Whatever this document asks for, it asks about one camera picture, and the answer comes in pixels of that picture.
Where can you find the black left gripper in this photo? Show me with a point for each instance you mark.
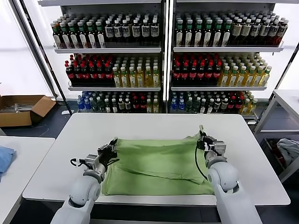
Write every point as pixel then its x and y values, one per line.
pixel 107 156

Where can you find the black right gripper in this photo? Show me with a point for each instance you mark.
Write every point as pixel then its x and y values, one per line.
pixel 209 144

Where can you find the light green t-shirt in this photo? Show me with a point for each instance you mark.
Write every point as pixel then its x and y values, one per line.
pixel 151 163

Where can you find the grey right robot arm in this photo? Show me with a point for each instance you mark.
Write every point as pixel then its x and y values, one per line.
pixel 224 179

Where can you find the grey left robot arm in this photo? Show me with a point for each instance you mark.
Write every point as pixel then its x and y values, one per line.
pixel 84 189

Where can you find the blue water bottle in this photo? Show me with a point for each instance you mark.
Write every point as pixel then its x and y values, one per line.
pixel 88 106
pixel 81 106
pixel 181 106
pixel 174 106

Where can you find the small white floor object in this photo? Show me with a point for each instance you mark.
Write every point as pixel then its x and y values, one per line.
pixel 65 113

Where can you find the red cap cola bottle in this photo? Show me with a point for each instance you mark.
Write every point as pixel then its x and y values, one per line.
pixel 209 74
pixel 93 74
pixel 184 74
pixel 108 74
pixel 217 74
pixel 192 74
pixel 176 74
pixel 201 74
pixel 85 74
pixel 77 74
pixel 101 74
pixel 69 74

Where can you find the yellow tea bottle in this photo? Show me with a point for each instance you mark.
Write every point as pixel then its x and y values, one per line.
pixel 140 79
pixel 241 78
pixel 233 78
pixel 124 79
pixel 266 77
pixel 116 79
pixel 258 78
pixel 148 79
pixel 250 78
pixel 132 79
pixel 155 79
pixel 224 78

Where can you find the dark storage crate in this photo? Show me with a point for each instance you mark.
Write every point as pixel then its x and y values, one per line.
pixel 273 151

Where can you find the grey white cloth pile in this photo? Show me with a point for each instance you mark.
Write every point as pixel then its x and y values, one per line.
pixel 289 149

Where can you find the white metal shelf rack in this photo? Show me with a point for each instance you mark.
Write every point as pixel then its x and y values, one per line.
pixel 105 50
pixel 222 49

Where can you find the clear plastic packs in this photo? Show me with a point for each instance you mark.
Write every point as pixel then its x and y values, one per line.
pixel 23 107

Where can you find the brown cardboard box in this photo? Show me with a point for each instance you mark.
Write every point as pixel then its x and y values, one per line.
pixel 14 120

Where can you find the blue folded cloth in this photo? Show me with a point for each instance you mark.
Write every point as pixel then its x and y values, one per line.
pixel 5 158

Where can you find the green cap white label bottle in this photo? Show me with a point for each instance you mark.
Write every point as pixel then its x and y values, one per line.
pixel 226 33
pixel 207 33
pixel 188 33
pixel 83 35
pixel 179 33
pixel 74 35
pixel 91 35
pixel 101 35
pixel 217 33
pixel 65 35
pixel 56 35
pixel 198 33

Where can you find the dark slanted pole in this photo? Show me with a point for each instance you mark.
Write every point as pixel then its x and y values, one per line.
pixel 286 68

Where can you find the white cap beige label bottle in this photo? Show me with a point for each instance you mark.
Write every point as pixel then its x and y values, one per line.
pixel 237 31
pixel 245 31

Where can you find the white cap blue label bottle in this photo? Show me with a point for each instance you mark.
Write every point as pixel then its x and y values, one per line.
pixel 282 30
pixel 264 31
pixel 154 31
pixel 109 31
pixel 136 31
pixel 255 31
pixel 145 31
pixel 126 31
pixel 273 31
pixel 117 31

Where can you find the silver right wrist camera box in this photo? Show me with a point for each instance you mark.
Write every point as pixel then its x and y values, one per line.
pixel 218 149

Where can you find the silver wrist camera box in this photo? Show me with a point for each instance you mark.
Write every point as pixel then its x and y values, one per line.
pixel 218 149
pixel 92 161

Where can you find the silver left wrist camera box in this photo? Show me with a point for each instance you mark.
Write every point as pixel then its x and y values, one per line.
pixel 92 161

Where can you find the grey metal frame table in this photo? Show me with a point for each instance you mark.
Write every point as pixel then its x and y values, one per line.
pixel 288 96

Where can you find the thin black frame pole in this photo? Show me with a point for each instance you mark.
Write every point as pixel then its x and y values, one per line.
pixel 42 46

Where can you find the grey slanted frame pole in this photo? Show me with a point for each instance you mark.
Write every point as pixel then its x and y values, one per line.
pixel 34 46

